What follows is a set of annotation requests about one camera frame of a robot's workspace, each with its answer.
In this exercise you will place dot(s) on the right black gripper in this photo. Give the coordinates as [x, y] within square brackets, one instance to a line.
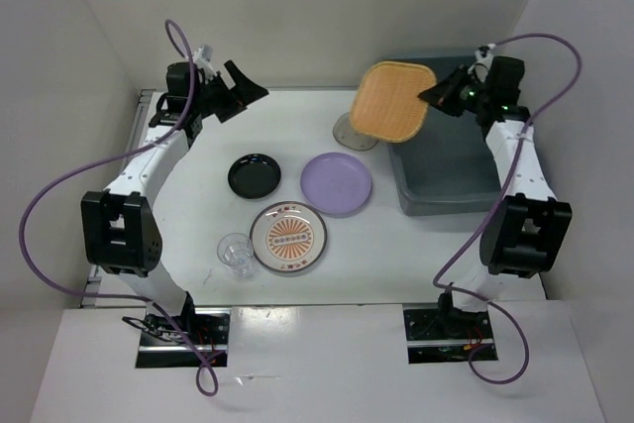
[443, 95]

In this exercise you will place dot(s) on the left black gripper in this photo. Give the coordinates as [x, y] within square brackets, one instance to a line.
[242, 94]

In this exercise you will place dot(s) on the woven bamboo pattern tray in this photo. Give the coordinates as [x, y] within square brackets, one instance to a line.
[387, 106]

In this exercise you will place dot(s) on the purple round plate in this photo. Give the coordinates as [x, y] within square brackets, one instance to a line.
[336, 184]

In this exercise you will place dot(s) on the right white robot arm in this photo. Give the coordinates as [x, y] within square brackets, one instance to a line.
[523, 235]

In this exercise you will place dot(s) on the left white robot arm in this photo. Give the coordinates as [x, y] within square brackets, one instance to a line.
[121, 234]

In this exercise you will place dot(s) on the grey plastic bin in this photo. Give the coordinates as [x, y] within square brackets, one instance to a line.
[446, 167]

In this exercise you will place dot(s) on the black round plate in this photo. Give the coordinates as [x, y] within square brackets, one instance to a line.
[254, 176]

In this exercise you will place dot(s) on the clear smoky square dish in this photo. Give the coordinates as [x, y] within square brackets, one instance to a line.
[345, 135]

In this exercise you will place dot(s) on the orange patterned round plate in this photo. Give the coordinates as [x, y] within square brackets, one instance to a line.
[289, 237]

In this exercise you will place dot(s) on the clear plastic cup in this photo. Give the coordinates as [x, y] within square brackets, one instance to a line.
[236, 253]

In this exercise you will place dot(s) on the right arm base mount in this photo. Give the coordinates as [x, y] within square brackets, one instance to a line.
[440, 333]

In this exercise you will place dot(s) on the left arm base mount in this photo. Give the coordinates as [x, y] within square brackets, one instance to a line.
[161, 347]

